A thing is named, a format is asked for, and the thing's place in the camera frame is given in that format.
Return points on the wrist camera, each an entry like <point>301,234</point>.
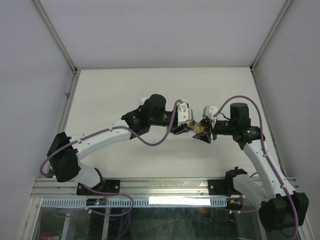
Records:
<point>184,113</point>
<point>209,112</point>

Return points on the aluminium frame post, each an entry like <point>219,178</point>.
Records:
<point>271,33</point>
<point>54,34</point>

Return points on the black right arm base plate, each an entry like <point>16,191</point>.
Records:
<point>228,188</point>

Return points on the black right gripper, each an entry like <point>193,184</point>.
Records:
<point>205,136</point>

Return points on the grey slotted cable duct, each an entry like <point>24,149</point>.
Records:
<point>137,202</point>

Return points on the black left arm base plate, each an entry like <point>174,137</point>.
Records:
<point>109,186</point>

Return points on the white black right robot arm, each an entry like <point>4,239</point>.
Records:
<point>279,204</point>

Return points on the white capped dark pill bottle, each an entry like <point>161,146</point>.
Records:
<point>142,100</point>

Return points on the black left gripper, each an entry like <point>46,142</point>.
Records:
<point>181,129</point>

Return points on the right aluminium frame post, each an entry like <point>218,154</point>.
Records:
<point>271,33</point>

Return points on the aluminium mounting rail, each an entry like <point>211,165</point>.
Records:
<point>192,187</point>

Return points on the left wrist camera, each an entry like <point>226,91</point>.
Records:
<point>184,113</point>

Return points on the left aluminium frame post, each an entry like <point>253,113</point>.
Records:
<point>54,34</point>

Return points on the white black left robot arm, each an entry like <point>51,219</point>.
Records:
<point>66,153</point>

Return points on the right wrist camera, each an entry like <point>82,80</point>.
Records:
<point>209,112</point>

